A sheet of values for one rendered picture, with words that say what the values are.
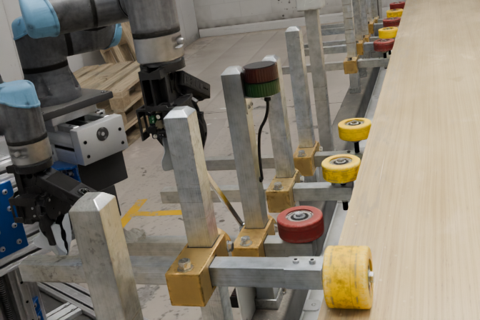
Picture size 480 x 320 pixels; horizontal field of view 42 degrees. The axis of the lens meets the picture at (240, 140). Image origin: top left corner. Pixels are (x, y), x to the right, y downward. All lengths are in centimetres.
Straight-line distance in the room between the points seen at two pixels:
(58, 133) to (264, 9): 766
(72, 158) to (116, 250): 97
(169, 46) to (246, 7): 825
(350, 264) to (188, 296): 22
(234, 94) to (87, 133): 58
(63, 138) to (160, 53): 70
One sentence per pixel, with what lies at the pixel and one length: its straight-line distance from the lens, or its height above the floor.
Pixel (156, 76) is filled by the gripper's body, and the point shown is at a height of 120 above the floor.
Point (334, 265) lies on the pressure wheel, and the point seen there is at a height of 97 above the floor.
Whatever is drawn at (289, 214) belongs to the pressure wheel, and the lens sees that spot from 112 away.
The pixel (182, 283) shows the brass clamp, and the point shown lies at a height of 96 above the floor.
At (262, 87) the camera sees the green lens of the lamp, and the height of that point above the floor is 114.
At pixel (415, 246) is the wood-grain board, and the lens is 100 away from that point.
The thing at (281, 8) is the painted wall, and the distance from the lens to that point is 912.
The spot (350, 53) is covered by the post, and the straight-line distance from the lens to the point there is 257.
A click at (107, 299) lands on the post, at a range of 68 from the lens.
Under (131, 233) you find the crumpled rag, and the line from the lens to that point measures 123.
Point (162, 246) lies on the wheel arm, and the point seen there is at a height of 85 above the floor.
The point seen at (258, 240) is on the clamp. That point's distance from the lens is 112.
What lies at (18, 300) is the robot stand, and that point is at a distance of 188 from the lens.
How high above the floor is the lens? 138
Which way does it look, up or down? 18 degrees down
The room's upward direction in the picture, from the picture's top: 9 degrees counter-clockwise
